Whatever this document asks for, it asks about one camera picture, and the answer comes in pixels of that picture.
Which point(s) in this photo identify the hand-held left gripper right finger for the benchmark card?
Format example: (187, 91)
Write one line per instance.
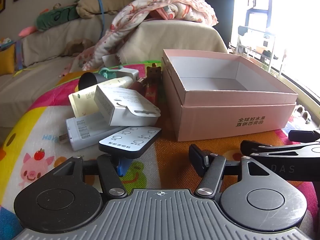
(197, 158)

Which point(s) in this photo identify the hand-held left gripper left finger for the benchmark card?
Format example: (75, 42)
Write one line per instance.
(122, 168)

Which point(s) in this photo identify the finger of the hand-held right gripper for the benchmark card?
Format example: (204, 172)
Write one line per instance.
(275, 151)
(305, 136)

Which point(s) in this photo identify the pink cardboard box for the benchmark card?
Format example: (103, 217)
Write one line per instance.
(212, 120)

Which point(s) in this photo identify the white battery charger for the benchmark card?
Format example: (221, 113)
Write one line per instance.
(82, 133)

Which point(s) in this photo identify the small white packaging box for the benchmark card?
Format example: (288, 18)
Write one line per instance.
(125, 110)

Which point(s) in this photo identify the cream cosmetic tube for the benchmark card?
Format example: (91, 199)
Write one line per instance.
(80, 102)

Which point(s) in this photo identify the red metal cylinder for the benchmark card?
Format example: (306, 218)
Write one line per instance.
(136, 85)

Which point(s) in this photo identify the colourful cartoon play mat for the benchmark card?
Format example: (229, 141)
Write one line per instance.
(175, 160)

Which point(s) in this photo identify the light sandals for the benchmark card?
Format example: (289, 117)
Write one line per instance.
(302, 112)

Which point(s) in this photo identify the black funnel-shaped nozzle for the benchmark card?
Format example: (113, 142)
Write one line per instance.
(87, 81)

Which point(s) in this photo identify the white power adapter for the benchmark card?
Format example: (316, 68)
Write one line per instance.
(130, 73)

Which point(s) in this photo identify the brown cat figure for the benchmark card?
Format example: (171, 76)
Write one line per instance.
(153, 72)

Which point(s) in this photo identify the white paper sheet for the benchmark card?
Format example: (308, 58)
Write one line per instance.
(110, 60)

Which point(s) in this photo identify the beige covered sofa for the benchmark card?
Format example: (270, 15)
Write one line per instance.
(45, 80)

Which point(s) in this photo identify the floral pink white blanket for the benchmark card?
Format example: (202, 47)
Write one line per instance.
(130, 17)

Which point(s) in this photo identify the blue patterned cloth strip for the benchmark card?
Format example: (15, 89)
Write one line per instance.
(19, 55)

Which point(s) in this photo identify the yellow cushion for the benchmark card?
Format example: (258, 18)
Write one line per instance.
(7, 60)

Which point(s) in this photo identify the green plush toy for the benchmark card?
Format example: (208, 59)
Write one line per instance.
(57, 17)

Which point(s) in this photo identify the beige pillow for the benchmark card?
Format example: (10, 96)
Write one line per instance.
(110, 2)

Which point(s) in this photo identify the pink plush toy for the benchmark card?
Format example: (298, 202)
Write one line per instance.
(27, 31)

